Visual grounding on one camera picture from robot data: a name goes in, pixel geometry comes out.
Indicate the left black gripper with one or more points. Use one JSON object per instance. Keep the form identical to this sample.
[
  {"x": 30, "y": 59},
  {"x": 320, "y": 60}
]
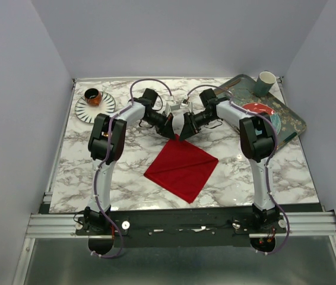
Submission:
[{"x": 167, "y": 130}]

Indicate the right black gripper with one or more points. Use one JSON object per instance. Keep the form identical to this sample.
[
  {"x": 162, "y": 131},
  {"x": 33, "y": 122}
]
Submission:
[{"x": 189, "y": 127}]

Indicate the red cloth napkin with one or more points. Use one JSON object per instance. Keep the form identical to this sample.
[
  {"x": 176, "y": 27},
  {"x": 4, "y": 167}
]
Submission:
[{"x": 182, "y": 169}]

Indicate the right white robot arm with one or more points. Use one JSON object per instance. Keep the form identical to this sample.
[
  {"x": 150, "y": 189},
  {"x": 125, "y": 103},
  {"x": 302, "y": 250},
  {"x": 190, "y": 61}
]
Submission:
[{"x": 258, "y": 142}]

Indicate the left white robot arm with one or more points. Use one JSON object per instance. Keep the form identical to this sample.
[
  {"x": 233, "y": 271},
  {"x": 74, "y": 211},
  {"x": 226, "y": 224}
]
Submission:
[{"x": 106, "y": 144}]

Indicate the green floral tray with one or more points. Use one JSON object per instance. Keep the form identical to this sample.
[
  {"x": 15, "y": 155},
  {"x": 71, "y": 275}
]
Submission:
[{"x": 292, "y": 124}]

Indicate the red blue patterned plate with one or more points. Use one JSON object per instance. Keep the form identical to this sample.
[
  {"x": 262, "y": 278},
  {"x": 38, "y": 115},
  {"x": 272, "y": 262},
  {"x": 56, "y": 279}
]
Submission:
[{"x": 259, "y": 108}]

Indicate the brown black teacup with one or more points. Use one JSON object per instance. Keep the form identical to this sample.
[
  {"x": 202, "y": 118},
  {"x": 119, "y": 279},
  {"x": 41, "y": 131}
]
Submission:
[{"x": 93, "y": 97}]

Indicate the striped white saucer plate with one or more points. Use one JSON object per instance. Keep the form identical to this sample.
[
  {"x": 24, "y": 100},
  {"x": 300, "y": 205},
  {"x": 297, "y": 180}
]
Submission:
[{"x": 87, "y": 114}]

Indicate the dark green white cup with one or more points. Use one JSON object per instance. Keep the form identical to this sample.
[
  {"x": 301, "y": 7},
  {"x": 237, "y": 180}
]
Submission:
[{"x": 264, "y": 83}]

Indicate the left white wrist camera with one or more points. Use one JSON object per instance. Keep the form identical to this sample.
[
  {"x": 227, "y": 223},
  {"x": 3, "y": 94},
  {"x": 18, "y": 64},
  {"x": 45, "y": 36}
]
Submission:
[{"x": 171, "y": 105}]

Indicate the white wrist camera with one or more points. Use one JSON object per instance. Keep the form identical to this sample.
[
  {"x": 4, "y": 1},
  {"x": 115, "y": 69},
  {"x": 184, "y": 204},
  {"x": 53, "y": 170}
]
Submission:
[
  {"x": 187, "y": 104},
  {"x": 171, "y": 105}
]

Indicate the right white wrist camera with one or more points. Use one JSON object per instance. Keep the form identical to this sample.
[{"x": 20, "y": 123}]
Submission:
[{"x": 187, "y": 104}]

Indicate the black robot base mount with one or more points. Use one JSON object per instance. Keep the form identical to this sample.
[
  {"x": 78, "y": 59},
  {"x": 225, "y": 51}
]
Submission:
[{"x": 245, "y": 226}]

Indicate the aluminium rail frame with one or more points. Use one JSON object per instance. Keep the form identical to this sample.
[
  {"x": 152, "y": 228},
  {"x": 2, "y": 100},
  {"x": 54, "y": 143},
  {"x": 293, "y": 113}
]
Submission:
[{"x": 54, "y": 254}]

